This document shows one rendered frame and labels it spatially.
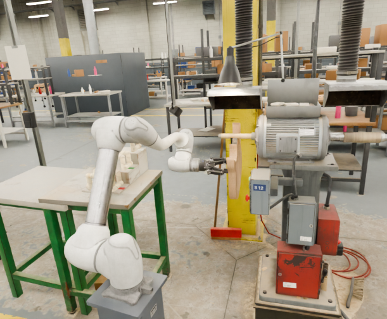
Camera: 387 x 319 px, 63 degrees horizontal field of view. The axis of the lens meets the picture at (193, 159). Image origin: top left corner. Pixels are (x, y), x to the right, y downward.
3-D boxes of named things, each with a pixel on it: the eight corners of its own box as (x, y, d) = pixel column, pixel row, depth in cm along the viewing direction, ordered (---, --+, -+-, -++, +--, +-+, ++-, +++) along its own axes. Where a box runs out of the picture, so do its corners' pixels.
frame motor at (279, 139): (324, 152, 190) (328, 110, 182) (330, 168, 166) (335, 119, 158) (256, 150, 201) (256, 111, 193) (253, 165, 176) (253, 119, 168)
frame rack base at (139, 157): (148, 169, 236) (146, 147, 231) (140, 176, 222) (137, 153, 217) (116, 168, 243) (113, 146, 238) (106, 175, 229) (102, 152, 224)
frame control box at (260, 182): (295, 208, 179) (298, 166, 171) (297, 228, 159) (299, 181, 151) (252, 206, 185) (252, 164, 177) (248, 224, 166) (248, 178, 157)
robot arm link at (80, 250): (91, 276, 138) (54, 266, 147) (113, 271, 153) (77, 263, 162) (122, 111, 151) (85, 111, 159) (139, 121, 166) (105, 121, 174)
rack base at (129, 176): (140, 176, 223) (139, 164, 220) (130, 185, 208) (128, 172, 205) (106, 175, 230) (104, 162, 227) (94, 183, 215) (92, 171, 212)
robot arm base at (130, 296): (142, 309, 135) (140, 298, 134) (100, 296, 144) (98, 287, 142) (161, 281, 151) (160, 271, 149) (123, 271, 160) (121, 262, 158)
